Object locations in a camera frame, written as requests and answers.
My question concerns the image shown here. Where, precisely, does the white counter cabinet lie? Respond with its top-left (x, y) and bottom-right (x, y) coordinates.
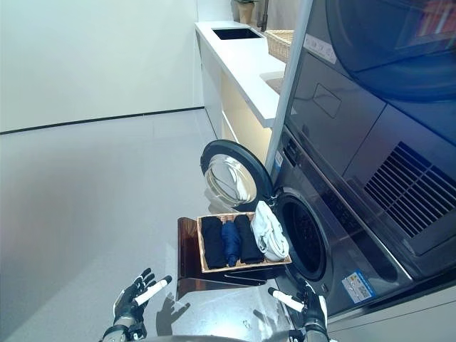
top-left (195, 20), bottom-right (288, 162)

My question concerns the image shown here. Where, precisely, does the rectangular wicker laundry basket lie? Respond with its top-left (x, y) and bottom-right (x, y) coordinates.
top-left (196, 212), bottom-right (294, 274)

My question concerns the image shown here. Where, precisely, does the grey robot torso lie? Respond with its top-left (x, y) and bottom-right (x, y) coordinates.
top-left (156, 329), bottom-right (304, 342)

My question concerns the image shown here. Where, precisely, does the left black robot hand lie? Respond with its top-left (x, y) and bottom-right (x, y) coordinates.
top-left (113, 267), bottom-right (172, 326)

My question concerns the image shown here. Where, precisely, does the white cabinet side panel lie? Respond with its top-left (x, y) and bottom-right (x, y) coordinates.
top-left (265, 0), bottom-right (314, 175)

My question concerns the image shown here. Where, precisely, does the round glass washing machine door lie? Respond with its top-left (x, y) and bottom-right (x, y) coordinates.
top-left (199, 139), bottom-right (276, 215)

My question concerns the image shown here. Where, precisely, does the blue garment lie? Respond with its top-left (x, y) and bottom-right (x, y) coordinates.
top-left (221, 220), bottom-right (240, 266)

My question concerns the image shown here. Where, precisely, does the white strip label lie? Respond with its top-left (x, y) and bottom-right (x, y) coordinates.
top-left (304, 34), bottom-right (338, 65)

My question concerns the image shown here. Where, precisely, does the white garment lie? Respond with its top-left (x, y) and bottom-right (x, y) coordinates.
top-left (250, 200), bottom-right (290, 261)

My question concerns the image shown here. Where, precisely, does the dark front-load washing machine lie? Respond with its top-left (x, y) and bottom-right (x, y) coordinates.
top-left (269, 126), bottom-right (456, 318)

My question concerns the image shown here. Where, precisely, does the black recessed sink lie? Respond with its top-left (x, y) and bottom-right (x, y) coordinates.
top-left (211, 27), bottom-right (265, 41)

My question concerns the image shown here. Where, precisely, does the black garment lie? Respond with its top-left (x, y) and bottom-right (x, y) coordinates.
top-left (201, 216), bottom-right (229, 270)
top-left (234, 214), bottom-right (261, 264)

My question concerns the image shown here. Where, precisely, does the dark stacked dryer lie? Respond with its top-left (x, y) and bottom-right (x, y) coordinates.
top-left (284, 0), bottom-right (456, 282)

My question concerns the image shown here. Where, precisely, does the pale wicker storage basket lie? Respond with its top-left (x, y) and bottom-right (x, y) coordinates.
top-left (264, 29), bottom-right (295, 58)

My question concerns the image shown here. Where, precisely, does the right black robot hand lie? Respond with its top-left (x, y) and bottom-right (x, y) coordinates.
top-left (267, 279), bottom-right (328, 326)

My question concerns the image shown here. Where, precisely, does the white warning sticker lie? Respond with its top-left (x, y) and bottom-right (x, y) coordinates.
top-left (341, 272), bottom-right (377, 304)

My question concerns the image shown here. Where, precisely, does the dark faucet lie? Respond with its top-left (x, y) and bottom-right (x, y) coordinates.
top-left (258, 0), bottom-right (269, 33)

